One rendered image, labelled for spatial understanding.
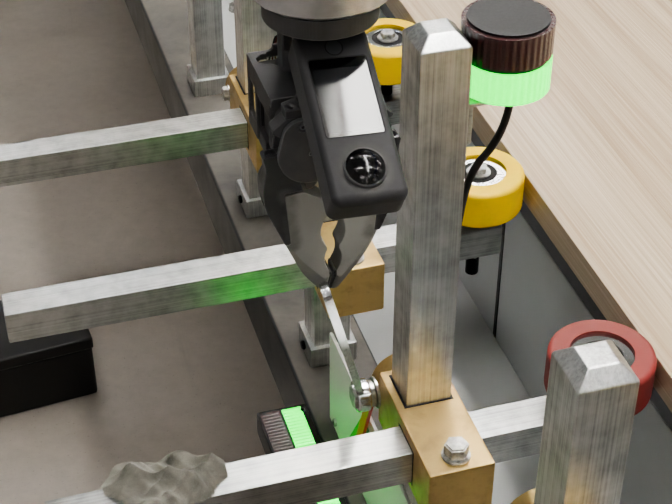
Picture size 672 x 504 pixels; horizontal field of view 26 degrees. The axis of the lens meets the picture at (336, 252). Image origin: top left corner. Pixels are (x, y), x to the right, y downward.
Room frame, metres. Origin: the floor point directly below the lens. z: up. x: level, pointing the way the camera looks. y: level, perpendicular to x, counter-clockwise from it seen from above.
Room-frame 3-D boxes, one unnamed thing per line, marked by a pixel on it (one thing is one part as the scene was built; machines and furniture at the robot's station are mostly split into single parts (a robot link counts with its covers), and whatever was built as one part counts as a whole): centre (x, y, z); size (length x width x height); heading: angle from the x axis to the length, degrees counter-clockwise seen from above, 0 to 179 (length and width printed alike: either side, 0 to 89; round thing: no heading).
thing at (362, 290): (1.03, 0.00, 0.84); 0.14 x 0.06 x 0.05; 17
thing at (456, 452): (0.74, -0.09, 0.88); 0.02 x 0.02 x 0.01
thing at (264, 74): (0.79, 0.01, 1.15); 0.09 x 0.08 x 0.12; 17
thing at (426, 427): (0.79, -0.07, 0.85); 0.14 x 0.06 x 0.05; 17
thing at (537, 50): (0.82, -0.11, 1.16); 0.06 x 0.06 x 0.02
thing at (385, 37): (1.29, -0.05, 0.85); 0.08 x 0.08 x 0.11
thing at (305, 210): (0.78, 0.03, 1.05); 0.06 x 0.03 x 0.09; 17
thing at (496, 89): (0.82, -0.11, 1.14); 0.06 x 0.06 x 0.02
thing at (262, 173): (0.76, 0.03, 1.09); 0.05 x 0.02 x 0.09; 107
